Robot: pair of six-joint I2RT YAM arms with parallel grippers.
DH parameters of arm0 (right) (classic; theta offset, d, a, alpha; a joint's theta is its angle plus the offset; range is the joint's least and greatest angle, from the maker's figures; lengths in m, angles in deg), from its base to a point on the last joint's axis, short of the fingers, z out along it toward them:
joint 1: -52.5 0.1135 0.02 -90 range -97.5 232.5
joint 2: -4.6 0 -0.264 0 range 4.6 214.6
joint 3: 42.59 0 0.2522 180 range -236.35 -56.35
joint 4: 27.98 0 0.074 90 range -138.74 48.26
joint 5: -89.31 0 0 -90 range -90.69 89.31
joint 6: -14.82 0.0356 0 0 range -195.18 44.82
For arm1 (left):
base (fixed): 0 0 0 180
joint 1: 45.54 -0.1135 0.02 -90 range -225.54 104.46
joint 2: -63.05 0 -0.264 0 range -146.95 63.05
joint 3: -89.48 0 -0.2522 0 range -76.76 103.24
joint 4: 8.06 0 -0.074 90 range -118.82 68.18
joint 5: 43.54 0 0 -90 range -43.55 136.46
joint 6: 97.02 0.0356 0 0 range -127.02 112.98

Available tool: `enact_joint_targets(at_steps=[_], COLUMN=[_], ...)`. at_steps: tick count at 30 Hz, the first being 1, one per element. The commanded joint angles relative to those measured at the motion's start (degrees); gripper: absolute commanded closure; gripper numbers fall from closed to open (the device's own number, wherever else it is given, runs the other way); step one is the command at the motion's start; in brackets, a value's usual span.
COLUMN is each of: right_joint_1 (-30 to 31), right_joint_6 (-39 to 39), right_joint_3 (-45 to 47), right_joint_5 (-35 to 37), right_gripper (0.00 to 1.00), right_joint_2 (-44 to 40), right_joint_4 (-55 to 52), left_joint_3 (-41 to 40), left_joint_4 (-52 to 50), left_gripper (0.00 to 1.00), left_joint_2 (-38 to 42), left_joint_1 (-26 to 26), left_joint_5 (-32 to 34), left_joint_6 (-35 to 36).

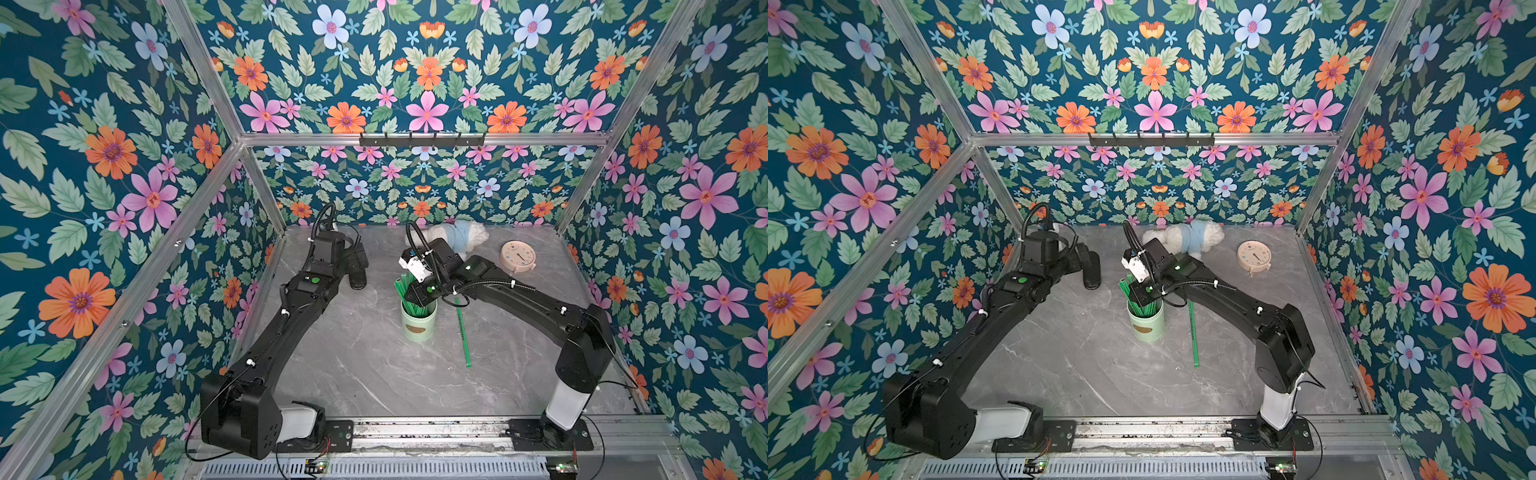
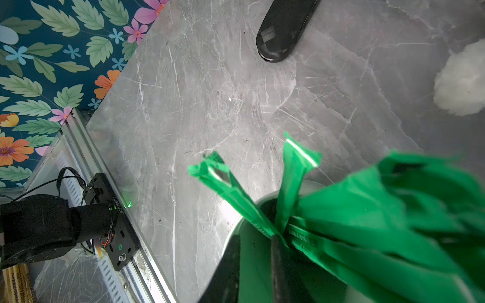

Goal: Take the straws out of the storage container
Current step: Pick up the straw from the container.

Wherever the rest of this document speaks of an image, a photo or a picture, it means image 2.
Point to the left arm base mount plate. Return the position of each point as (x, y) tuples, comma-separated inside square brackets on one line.
[(118, 237)]

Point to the white plush teddy bear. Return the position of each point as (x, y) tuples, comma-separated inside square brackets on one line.
[(459, 87)]

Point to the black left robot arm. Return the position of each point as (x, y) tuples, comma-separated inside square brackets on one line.
[(44, 227)]

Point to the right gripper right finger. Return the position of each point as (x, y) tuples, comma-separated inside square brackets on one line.
[(288, 276)]

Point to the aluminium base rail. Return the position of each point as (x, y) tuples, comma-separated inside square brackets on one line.
[(143, 280)]

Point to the bundle of green wrapped straws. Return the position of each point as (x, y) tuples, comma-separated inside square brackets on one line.
[(407, 229)]

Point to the black remote control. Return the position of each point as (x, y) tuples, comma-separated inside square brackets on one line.
[(282, 27)]

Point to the light green storage cup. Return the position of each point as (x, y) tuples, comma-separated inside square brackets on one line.
[(312, 284)]

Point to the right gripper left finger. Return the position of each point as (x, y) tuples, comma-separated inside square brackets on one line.
[(224, 285)]

